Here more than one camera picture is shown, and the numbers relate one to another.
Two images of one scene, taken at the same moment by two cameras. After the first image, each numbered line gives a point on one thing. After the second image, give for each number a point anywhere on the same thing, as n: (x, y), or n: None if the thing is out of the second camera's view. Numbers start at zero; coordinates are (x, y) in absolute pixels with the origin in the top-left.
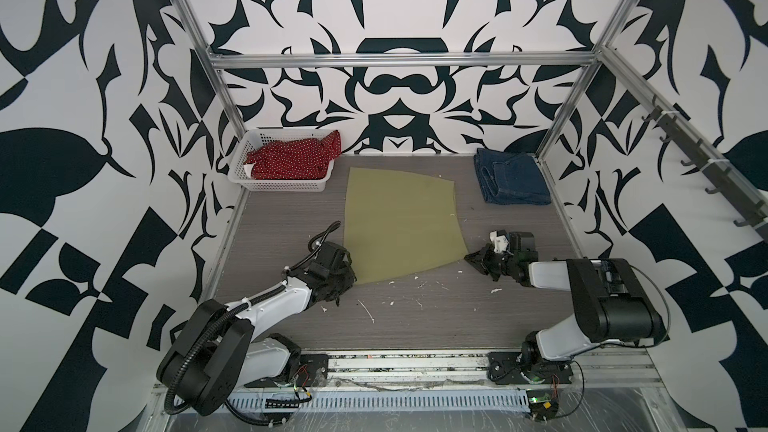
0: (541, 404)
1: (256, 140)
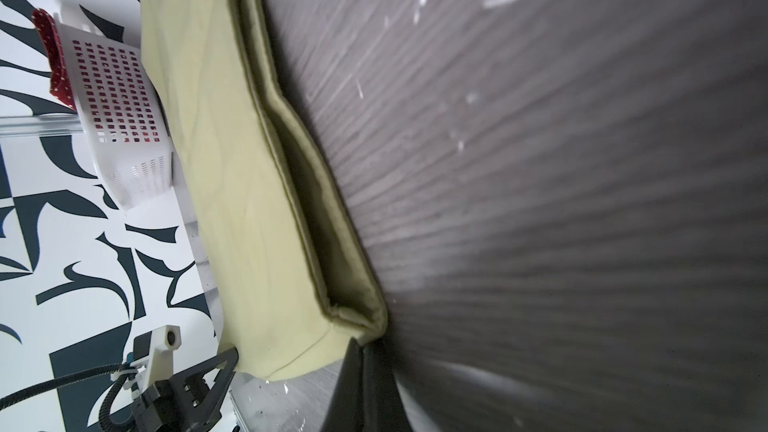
0: None
1: (125, 131)
